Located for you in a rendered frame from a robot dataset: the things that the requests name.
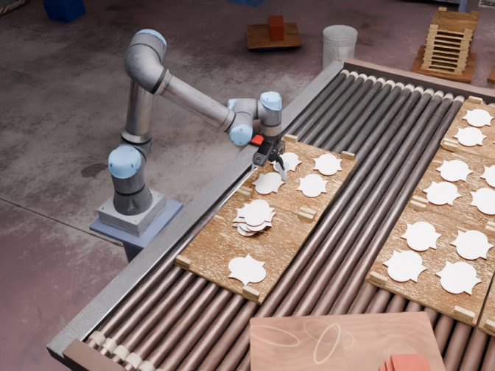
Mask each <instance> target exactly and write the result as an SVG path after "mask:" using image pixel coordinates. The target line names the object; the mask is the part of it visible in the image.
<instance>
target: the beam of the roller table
mask: <svg viewBox="0 0 495 371"><path fill-rule="evenodd" d="M343 64H344V63H343V62H340V61H336V60H333V61H332V62H331V63H330V64H329V65H328V66H327V67H326V68H325V69H324V70H323V71H322V72H321V73H320V74H319V75H318V76H317V77H316V78H315V79H314V80H313V81H312V82H311V83H310V84H309V85H308V86H307V87H306V88H305V89H304V90H303V91H302V92H301V93H300V94H299V95H298V96H297V97H296V98H295V99H294V100H293V101H292V102H291V103H290V104H289V105H288V106H287V107H285V108H284V109H283V110H282V111H281V135H283V134H284V133H285V132H286V131H287V130H288V129H289V127H290V126H291V125H292V124H293V123H294V122H295V121H296V120H297V119H298V118H299V117H300V116H301V115H302V113H303V112H304V111H305V110H306V109H307V108H308V107H309V106H310V105H311V104H312V103H313V102H314V101H315V100H316V98H318V97H319V95H321V94H322V92H324V91H325V89H327V87H329V85H330V84H331V83H332V82H333V81H334V80H335V79H336V78H337V77H338V76H339V75H340V72H341V71H342V70H343ZM257 150H258V147H257V146H253V145H250V144H248V145H247V146H246V147H245V148H244V149H243V150H242V151H241V152H240V153H239V154H238V155H237V156H236V157H235V158H234V159H233V160H232V161H231V162H230V163H229V164H228V165H227V166H226V167H225V168H224V169H223V170H222V171H221V172H220V173H219V174H218V175H217V176H216V177H215V178H214V179H213V180H212V181H211V182H210V183H209V184H208V185H207V186H206V187H205V188H204V189H203V190H202V191H201V192H200V193H199V194H198V195H197V196H196V197H195V198H194V199H193V200H192V201H191V202H190V203H189V204H188V205H187V206H186V207H185V208H184V209H183V210H182V211H181V212H180V213H179V214H178V215H177V216H176V217H175V218H174V219H173V220H172V221H171V222H170V223H169V224H168V225H167V226H166V227H165V228H164V229H163V230H162V231H161V232H160V233H159V234H158V235H157V236H156V237H155V238H154V239H153V240H152V241H151V242H150V243H149V244H148V245H147V246H146V247H145V248H144V249H143V250H142V251H141V252H140V253H139V254H138V255H137V256H136V257H135V258H134V259H133V260H132V261H131V262H130V263H129V264H128V265H127V266H126V267H125V268H124V269H123V270H122V271H121V272H120V273H119V274H118V275H117V276H116V277H115V278H114V279H113V280H112V281H111V282H110V283H109V284H108V285H107V286H106V287H105V288H104V289H103V290H102V291H101V292H100V293H98V295H97V296H96V297H95V298H94V299H93V300H92V301H91V302H90V303H89V304H87V306H86V307H84V309H83V310H81V312H80V313H79V314H78V315H77V316H76V317H75V318H73V320H72V321H70V323H69V324H67V326H66V327H65V328H64V329H62V331H61V332H59V334H58V335H56V337H55V338H53V340H51V341H50V343H48V345H47V346H46V348H47V350H48V351H49V353H50V355H51V357H53V358H55V359H56V360H58V361H59V362H60V363H62V364H64V365H65V366H67V367H68V368H69V366H68V364H67V362H66V360H65V358H64V357H63V354H62V352H63V351H64V350H65V349H66V348H67V347H68V346H69V345H70V344H71V343H72V342H73V341H74V340H75V339H76V338H78V339H79V340H81V341H82V342H84V343H86V342H87V340H88V337H89V336H90V335H91V334H92V333H93V332H94V331H97V330H98V329H99V328H100V326H101V325H102V324H103V323H104V322H105V321H106V320H107V319H108V318H109V317H110V316H111V315H112V314H113V313H114V311H115V310H116V309H117V308H118V307H119V306H120V305H121V304H122V303H123V302H124V301H125V300H126V299H127V298H128V297H129V296H130V295H131V294H132V293H133V292H134V291H135V290H136V289H137V288H138V287H139V286H140V285H141V283H142V282H143V281H144V280H145V279H146V278H147V277H148V276H149V275H150V274H151V273H152V272H153V271H154V269H155V268H156V267H157V266H158V265H159V264H160V263H161V262H162V261H163V260H164V259H165V258H166V257H167V256H168V254H170V253H171V251H173V250H174V248H176V246H178V245H179V243H181V241H182V240H183V239H184V238H185V237H186V236H187V235H188V234H189V233H190V232H191V231H192V230H193V229H194V227H195V226H196V225H197V224H198V223H199V222H200V221H201V220H202V219H203V218H204V217H205V216H206V215H207V214H208V212H209V211H210V210H211V209H212V208H213V207H214V206H215V205H216V204H217V203H218V202H219V201H220V200H221V199H222V198H223V197H224V196H225V195H226V194H227V193H228V192H229V191H230V190H231V189H232V188H233V187H234V186H235V184H236V183H237V182H238V181H239V180H240V179H241V178H242V177H243V176H244V175H245V174H246V173H247V172H248V170H249V169H250V168H251V167H252V159H253V155H254V153H255V152H256V151H257Z"/></svg>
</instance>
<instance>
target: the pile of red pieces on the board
mask: <svg viewBox="0 0 495 371"><path fill-rule="evenodd" d="M390 360H391V361H385V367H379V371H431V368H430V365H429V361H428V358H427V356H421V354H420V353H416V354H401V355H391V357H390Z"/></svg>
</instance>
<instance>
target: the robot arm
mask: <svg viewBox="0 0 495 371"><path fill-rule="evenodd" d="M165 54H166V41H165V40H164V38H163V36H162V35H161V34H159V33H158V32H156V31H154V30H151V29H143V30H141V31H139V32H137V33H136V34H135V35H134V36H133V39H132V42H131V44H130V46H129V48H128V50H127V51H126V53H125V55H124V69H125V71H126V72H127V74H128V76H129V77H130V78H131V80H130V92H129V99H128V106H127V119H126V125H125V126H123V128H122V129H121V135H120V142H119V147H118V148H116V150H113V151H112V153H110V155H109V157H108V168H109V171H110V174H111V177H112V181H113V186H114V189H115V192H114V198H113V205H114V208H115V210H116V211H117V212H118V213H120V214H121V215H125V216H135V215H139V214H141V213H143V212H145V211H147V210H148V209H149V208H150V207H151V206H152V203H153V198H152V193H151V191H150V190H149V189H148V187H147V186H146V184H145V181H144V173H143V170H144V166H145V163H146V160H147V156H148V154H149V151H150V149H151V146H152V138H151V137H152V133H151V131H150V129H149V125H150V115H151V110H152V101H153V95H156V94H159V95H161V96H162V97H164V98H166V99H168V100H169V101H171V102H173V103H175V104H176V105H178V106H180V107H182V108H183V109H185V110H187V111H189V112H190V113H193V114H194V115H196V116H198V117H199V118H201V119H203V120H204V121H207V122H208V123H209V124H212V125H214V126H215V127H217V128H219V129H220V130H222V131H224V132H226V133H227V134H229V136H230V140H231V141H232V143H233V144H236V145H238V146H244V145H246V144H248V143H249V142H250V140H251V137H252V134H253V120H259V119H261V136H262V137H263V138H264V139H263V141H262V143H261V145H260V147H259V148H258V150H257V151H256V152H255V153H254V155H253V159H252V170H254V169H255V168H256V166H259V167H264V165H265V163H266V162H267V160H268V161H270V162H271V163H272V162H274V161H275V162H276V164H275V167H276V169H277V170H278V171H279V174H280V175H281V178H282V180H284V181H287V170H288V168H289V164H288V162H286V163H284V161H283V159H282V157H281V156H280V154H281V155H283V154H284V153H285V141H282V140H281V109H282V105H281V96H280V95H279V94H278V93H276V92H272V91H268V92H267V93H266V92H265V93H263V94H262V95H261V98H260V99H230V100H229V101H228V107H225V106H223V105H221V104H220V103H219V102H216V101H215V100H213V99H212V98H210V97H208V96H206V95H205V94H204V93H201V92H199V91H198V90H196V89H195V88H193V87H192V86H190V85H188V84H186V83H185V82H183V81H181V80H179V79H178V78H176V77H174V76H172V75H171V74H170V73H169V69H168V68H165V67H164V66H163V61H164V55H165ZM281 142H283V144H281ZM283 146H284V151H283Z"/></svg>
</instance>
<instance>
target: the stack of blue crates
mask: <svg viewBox="0 0 495 371"><path fill-rule="evenodd" d="M43 1H44V2H43V5H44V8H45V11H47V15H48V17H49V19H52V20H56V21H62V22H66V23H69V22H70V21H73V20H74V19H76V18H79V17H80V16H81V15H84V14H86V11H85V5H83V0H43Z"/></svg>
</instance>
